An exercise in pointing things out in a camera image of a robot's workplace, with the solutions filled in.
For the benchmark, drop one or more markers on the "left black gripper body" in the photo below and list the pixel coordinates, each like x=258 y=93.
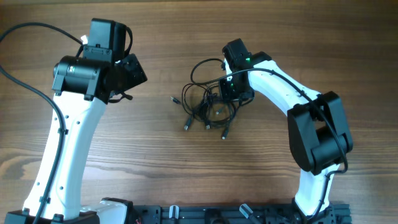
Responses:
x=132 y=73

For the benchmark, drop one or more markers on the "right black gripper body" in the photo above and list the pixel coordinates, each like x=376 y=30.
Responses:
x=228 y=90

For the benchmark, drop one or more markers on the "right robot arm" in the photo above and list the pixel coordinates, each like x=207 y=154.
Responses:
x=319 y=136

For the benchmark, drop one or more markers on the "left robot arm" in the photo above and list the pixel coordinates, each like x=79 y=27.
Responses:
x=101 y=72

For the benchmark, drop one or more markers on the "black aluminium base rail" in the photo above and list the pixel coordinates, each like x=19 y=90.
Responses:
x=267 y=214

